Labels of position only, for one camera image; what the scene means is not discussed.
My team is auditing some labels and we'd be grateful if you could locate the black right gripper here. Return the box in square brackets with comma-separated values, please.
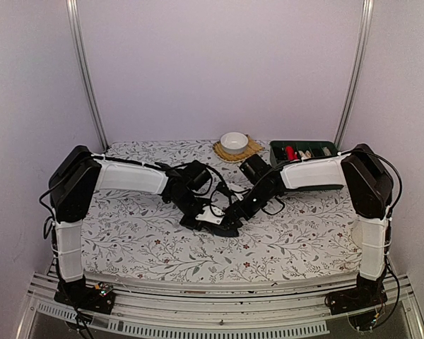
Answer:
[225, 184, 276, 230]

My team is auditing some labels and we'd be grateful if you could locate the dark navy underwear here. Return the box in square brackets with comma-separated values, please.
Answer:
[203, 222, 239, 238]

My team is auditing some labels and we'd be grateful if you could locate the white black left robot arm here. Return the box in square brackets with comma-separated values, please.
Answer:
[45, 145, 227, 307]

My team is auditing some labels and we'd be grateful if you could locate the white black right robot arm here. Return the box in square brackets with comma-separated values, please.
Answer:
[220, 143, 400, 315]

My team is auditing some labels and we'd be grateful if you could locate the green compartment organizer box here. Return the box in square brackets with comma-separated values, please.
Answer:
[270, 141, 346, 191]

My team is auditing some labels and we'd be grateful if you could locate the red rolled cloth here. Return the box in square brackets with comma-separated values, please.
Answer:
[285, 145, 298, 161]

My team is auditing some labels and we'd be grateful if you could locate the woven straw mat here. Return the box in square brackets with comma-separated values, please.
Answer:
[212, 135, 264, 163]

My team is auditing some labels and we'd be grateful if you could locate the beige rolled cloth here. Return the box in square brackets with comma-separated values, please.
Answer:
[298, 150, 312, 160]

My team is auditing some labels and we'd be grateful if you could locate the white ceramic bowl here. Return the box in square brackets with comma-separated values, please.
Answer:
[220, 131, 249, 155]

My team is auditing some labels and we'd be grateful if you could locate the floral tablecloth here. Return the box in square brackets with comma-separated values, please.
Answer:
[81, 142, 362, 283]

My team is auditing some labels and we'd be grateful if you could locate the cream plastic cup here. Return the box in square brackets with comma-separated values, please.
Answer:
[351, 225, 363, 248]

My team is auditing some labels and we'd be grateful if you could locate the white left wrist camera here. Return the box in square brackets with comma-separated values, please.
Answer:
[195, 206, 225, 225]

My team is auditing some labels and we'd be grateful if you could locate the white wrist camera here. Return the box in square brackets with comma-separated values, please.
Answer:
[227, 183, 250, 201]
[195, 206, 225, 225]

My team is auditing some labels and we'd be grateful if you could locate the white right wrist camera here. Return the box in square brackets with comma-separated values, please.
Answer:
[227, 183, 250, 201]

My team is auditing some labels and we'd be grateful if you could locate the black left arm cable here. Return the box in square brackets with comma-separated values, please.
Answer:
[169, 162, 232, 213]

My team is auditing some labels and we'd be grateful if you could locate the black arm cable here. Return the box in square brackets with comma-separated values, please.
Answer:
[169, 162, 232, 213]
[208, 151, 404, 216]

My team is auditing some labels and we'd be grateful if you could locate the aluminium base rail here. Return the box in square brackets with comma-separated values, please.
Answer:
[16, 273, 424, 339]

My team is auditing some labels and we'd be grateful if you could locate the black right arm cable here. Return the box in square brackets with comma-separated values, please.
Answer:
[208, 151, 404, 216]

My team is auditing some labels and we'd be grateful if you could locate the right aluminium frame post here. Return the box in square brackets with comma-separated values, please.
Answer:
[334, 0, 374, 148]

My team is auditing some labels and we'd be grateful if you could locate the aluminium frame post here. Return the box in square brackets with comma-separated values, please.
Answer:
[334, 0, 374, 148]
[66, 0, 110, 150]

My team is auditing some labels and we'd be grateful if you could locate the left aluminium frame post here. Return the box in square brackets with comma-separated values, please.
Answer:
[66, 0, 110, 150]

